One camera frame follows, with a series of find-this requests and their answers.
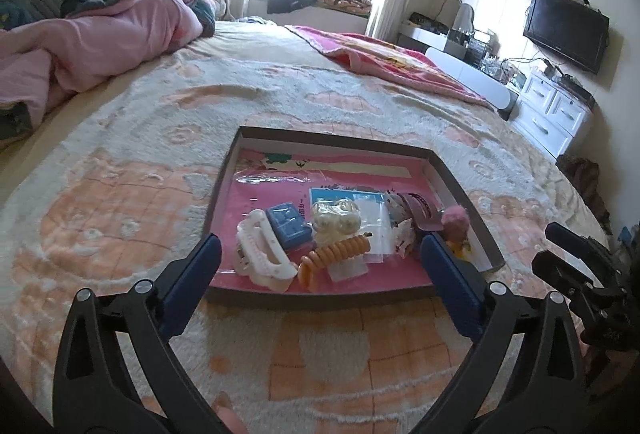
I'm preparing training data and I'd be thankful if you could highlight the blue printed card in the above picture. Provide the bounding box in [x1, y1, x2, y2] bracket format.
[309, 186, 386, 211]

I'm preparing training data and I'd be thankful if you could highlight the orange spiral hair tie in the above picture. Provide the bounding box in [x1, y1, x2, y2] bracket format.
[297, 234, 371, 292]

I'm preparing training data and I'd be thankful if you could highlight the white desk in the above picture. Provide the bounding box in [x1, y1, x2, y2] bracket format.
[397, 21, 521, 121]

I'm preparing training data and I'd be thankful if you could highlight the brown hair clip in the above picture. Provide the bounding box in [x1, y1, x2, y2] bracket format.
[407, 193, 443, 232]

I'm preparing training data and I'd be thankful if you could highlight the pink printed blanket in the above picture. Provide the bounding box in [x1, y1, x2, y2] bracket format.
[285, 24, 493, 107]

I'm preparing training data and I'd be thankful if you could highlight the dark cardboard box tray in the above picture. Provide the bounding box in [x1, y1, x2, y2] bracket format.
[202, 126, 506, 311]

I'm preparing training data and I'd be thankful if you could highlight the small blue box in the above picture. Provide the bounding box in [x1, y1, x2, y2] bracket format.
[265, 201, 314, 251]

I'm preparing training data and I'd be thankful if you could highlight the white drawer cabinet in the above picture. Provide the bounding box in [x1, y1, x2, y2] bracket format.
[510, 68, 596, 159]

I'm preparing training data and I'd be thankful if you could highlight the pink pompom hair clip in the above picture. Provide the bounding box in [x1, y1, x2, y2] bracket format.
[440, 208, 471, 241]

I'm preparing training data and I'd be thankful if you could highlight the dark brown bag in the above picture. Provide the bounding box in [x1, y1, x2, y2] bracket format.
[557, 154, 613, 225]

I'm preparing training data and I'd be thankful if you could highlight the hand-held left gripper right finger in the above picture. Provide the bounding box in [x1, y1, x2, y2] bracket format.
[410, 233, 589, 434]

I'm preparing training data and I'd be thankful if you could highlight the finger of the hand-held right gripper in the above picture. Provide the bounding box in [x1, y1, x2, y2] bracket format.
[545, 222, 608, 262]
[531, 251, 618, 312]

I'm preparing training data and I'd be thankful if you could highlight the white hair claw clip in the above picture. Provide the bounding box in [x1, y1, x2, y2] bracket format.
[235, 209, 299, 292]

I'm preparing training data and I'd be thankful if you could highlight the pink quilt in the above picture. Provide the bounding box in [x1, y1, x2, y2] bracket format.
[0, 0, 216, 125]

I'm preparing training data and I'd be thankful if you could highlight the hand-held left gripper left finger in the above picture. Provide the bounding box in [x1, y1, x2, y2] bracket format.
[52, 233, 232, 434]

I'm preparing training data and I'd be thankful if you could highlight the person's left hand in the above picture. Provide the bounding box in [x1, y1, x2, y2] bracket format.
[214, 406, 248, 434]

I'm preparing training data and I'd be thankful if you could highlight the black flat television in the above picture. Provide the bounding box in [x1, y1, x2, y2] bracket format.
[523, 0, 610, 74]

